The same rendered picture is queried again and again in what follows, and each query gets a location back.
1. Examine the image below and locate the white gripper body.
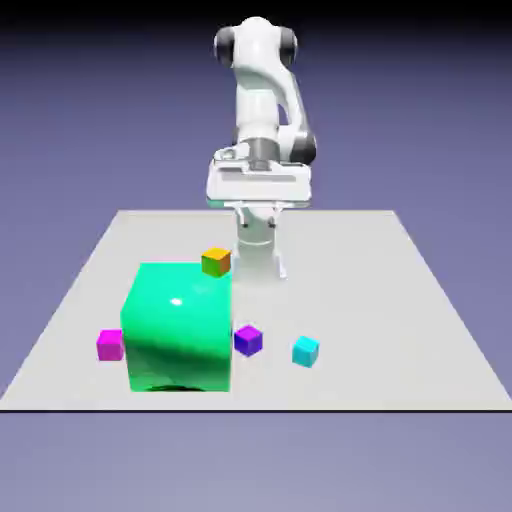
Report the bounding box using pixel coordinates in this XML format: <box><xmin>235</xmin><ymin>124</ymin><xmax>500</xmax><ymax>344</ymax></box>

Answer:
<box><xmin>205</xmin><ymin>158</ymin><xmax>313</xmax><ymax>210</ymax></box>

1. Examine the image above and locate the small orange cube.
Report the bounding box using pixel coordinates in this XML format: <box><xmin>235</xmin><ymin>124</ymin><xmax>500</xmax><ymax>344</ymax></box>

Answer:
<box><xmin>200</xmin><ymin>246</ymin><xmax>233</xmax><ymax>278</ymax></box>

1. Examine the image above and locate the small purple cube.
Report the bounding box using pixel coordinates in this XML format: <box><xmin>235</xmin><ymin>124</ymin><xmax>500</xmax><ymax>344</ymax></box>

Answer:
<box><xmin>233</xmin><ymin>324</ymin><xmax>264</xmax><ymax>358</ymax></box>

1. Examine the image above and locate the small cyan cube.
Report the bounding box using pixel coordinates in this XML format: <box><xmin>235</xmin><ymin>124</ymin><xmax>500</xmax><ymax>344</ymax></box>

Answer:
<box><xmin>291</xmin><ymin>335</ymin><xmax>321</xmax><ymax>369</ymax></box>

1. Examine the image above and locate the small magenta cube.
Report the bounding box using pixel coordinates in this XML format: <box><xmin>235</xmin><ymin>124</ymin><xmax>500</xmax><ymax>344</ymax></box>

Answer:
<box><xmin>96</xmin><ymin>328</ymin><xmax>125</xmax><ymax>362</ymax></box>

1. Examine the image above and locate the large green box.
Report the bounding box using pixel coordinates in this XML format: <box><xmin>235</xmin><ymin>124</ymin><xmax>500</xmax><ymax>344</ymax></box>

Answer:
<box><xmin>120</xmin><ymin>261</ymin><xmax>233</xmax><ymax>394</ymax></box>

